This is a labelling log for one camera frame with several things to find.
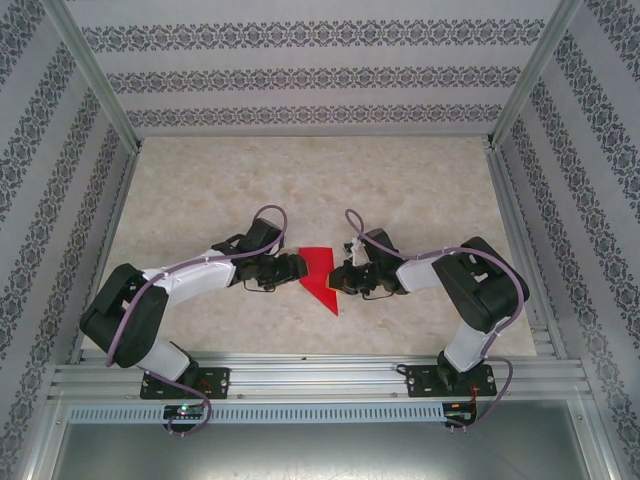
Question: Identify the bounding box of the red square paper sheet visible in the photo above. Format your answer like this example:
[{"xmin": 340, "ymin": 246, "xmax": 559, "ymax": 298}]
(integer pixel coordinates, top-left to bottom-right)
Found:
[{"xmin": 297, "ymin": 246, "xmax": 341, "ymax": 318}]

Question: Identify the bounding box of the purple cable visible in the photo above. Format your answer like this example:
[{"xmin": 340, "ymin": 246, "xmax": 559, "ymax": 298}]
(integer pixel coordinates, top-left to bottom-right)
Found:
[
  {"xmin": 104, "ymin": 203, "xmax": 290, "ymax": 437},
  {"xmin": 344, "ymin": 208, "xmax": 530, "ymax": 426}
]

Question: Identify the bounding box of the aluminium mounting rail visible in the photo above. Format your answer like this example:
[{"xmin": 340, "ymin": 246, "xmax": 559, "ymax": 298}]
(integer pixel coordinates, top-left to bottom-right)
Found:
[{"xmin": 47, "ymin": 349, "xmax": 594, "ymax": 401}]

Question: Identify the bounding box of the slotted grey cable duct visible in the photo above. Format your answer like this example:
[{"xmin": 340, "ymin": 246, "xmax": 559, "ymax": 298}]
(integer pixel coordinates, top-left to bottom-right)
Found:
[{"xmin": 67, "ymin": 403, "xmax": 446, "ymax": 424}]

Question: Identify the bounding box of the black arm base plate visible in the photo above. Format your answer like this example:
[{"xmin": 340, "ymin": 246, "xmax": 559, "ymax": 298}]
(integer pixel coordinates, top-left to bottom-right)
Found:
[
  {"xmin": 404, "ymin": 363, "xmax": 499, "ymax": 399},
  {"xmin": 139, "ymin": 367, "xmax": 232, "ymax": 400}
]

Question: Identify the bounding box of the aluminium frame post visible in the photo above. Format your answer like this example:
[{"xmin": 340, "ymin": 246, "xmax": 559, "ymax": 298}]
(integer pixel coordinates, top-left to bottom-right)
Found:
[
  {"xmin": 38, "ymin": 0, "xmax": 142, "ymax": 154},
  {"xmin": 487, "ymin": 0, "xmax": 585, "ymax": 151}
]

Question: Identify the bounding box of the aluminium side rail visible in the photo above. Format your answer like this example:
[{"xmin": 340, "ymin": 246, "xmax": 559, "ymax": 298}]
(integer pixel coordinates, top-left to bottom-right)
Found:
[
  {"xmin": 483, "ymin": 139, "xmax": 569, "ymax": 360},
  {"xmin": 67, "ymin": 149, "xmax": 144, "ymax": 365}
]

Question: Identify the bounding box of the grey sheet metal panel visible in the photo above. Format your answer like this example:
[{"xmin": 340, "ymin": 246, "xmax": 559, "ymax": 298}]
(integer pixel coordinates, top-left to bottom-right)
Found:
[{"xmin": 29, "ymin": 399, "xmax": 621, "ymax": 480}]

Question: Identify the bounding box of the small circuit board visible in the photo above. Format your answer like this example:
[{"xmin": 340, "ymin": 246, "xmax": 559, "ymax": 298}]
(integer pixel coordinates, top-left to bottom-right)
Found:
[
  {"xmin": 163, "ymin": 403, "xmax": 207, "ymax": 420},
  {"xmin": 443, "ymin": 401, "xmax": 479, "ymax": 424}
]

